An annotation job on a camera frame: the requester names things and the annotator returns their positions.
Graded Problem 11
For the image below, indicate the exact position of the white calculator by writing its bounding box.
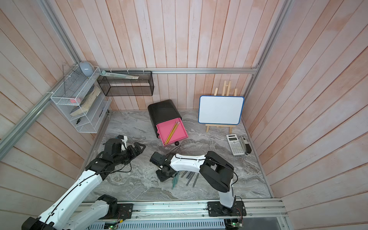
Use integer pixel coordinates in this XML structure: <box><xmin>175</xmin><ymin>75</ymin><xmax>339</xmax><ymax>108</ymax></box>
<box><xmin>226</xmin><ymin>134</ymin><xmax>245</xmax><ymax>156</ymax></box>

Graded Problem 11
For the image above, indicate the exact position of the green pencil bundle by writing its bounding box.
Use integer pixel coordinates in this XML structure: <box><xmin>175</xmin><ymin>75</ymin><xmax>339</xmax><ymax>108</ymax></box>
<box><xmin>172</xmin><ymin>172</ymin><xmax>180</xmax><ymax>189</ymax></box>

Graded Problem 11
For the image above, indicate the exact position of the paper on black basket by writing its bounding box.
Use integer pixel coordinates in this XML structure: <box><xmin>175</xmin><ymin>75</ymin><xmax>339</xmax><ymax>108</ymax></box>
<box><xmin>100</xmin><ymin>71</ymin><xmax>139</xmax><ymax>80</ymax></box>

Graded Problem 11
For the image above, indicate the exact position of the black drawer cabinet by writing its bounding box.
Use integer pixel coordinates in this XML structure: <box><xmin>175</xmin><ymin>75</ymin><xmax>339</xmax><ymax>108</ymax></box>
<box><xmin>148</xmin><ymin>100</ymin><xmax>182</xmax><ymax>138</ymax></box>

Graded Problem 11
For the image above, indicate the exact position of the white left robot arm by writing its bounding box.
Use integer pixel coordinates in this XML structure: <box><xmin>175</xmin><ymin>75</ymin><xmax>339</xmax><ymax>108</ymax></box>
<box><xmin>21</xmin><ymin>135</ymin><xmax>146</xmax><ymax>230</ymax></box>

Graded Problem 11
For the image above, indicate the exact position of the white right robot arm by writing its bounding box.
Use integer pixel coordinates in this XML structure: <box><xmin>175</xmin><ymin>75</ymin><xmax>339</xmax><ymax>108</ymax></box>
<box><xmin>150</xmin><ymin>151</ymin><xmax>235</xmax><ymax>209</ymax></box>

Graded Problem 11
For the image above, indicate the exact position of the black stapler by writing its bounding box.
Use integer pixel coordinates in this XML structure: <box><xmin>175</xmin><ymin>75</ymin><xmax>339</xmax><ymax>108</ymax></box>
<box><xmin>240</xmin><ymin>136</ymin><xmax>252</xmax><ymax>155</ymax></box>

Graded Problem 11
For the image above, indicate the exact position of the aluminium frame rail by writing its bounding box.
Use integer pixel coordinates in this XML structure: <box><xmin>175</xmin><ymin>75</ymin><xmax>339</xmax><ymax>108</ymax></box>
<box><xmin>1</xmin><ymin>1</ymin><xmax>294</xmax><ymax>159</ymax></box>

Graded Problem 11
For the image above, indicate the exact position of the book on shelf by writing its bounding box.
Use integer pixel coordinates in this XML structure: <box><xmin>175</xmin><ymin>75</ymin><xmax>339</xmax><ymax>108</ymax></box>
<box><xmin>70</xmin><ymin>85</ymin><xmax>101</xmax><ymax>117</ymax></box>

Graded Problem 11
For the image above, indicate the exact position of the yellow pencil bundle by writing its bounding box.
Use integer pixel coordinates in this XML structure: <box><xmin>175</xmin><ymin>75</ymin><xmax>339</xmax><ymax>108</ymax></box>
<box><xmin>163</xmin><ymin>120</ymin><xmax>179</xmax><ymax>146</ymax></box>

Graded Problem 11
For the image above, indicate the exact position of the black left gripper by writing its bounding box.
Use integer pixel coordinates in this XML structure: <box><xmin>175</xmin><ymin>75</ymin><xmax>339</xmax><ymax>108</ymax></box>
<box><xmin>113</xmin><ymin>142</ymin><xmax>146</xmax><ymax>166</ymax></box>

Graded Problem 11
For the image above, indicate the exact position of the white wire mesh shelf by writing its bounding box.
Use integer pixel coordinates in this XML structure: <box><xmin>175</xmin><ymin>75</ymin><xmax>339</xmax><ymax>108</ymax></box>
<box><xmin>51</xmin><ymin>65</ymin><xmax>112</xmax><ymax>134</ymax></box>

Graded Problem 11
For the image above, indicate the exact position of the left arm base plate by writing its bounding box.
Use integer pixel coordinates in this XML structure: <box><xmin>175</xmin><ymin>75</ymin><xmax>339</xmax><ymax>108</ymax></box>
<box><xmin>100</xmin><ymin>203</ymin><xmax>133</xmax><ymax>220</ymax></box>

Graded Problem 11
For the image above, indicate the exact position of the wooden easel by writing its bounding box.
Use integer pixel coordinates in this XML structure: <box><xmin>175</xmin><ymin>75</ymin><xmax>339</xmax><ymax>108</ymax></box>
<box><xmin>205</xmin><ymin>81</ymin><xmax>238</xmax><ymax>134</ymax></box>

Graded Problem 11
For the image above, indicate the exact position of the black wire mesh basket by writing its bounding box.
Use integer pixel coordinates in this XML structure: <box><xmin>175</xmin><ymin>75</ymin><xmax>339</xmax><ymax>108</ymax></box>
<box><xmin>97</xmin><ymin>71</ymin><xmax>154</xmax><ymax>96</ymax></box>

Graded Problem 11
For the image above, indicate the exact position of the white board with blue frame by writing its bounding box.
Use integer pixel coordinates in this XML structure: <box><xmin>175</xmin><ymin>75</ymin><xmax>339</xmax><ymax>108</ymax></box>
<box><xmin>198</xmin><ymin>95</ymin><xmax>244</xmax><ymax>125</ymax></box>

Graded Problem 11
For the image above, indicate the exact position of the grey computer mouse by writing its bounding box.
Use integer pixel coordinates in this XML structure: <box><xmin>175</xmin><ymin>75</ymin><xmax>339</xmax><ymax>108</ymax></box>
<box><xmin>79</xmin><ymin>61</ymin><xmax>94</xmax><ymax>78</ymax></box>

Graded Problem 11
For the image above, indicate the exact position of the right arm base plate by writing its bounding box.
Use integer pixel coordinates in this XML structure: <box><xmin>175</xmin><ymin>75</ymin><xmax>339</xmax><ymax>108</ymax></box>
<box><xmin>207</xmin><ymin>200</ymin><xmax>247</xmax><ymax>217</ymax></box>

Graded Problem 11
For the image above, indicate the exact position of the black pencil bundle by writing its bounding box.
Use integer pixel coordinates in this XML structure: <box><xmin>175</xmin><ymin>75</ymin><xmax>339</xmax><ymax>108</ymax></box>
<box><xmin>181</xmin><ymin>171</ymin><xmax>199</xmax><ymax>187</ymax></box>

